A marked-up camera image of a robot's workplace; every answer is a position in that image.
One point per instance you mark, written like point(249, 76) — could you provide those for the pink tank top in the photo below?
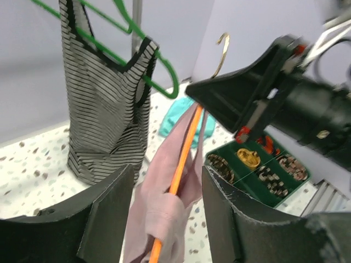
point(156, 213)

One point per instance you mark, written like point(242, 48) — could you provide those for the orange hanger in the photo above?
point(157, 245)

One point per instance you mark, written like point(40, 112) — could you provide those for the green compartment tray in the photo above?
point(290, 170)

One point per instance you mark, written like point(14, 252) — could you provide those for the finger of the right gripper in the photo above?
point(228, 97)

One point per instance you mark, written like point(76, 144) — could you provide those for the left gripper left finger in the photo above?
point(87, 227)

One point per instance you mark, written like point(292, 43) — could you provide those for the orange black rolled belt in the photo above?
point(268, 145)

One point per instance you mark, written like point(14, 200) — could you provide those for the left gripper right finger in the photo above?
point(242, 229)

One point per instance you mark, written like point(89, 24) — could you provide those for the yellow rolled band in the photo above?
point(250, 158)

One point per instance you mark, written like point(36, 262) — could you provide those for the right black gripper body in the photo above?
point(315, 114)

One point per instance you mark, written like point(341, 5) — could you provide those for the black white patterned roll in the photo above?
point(272, 182)

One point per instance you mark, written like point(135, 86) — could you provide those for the black white striped top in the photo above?
point(109, 103)

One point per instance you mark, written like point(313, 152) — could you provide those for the brown floral rolled belt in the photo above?
point(222, 167)

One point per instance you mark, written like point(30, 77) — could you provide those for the green hanger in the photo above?
point(114, 36)

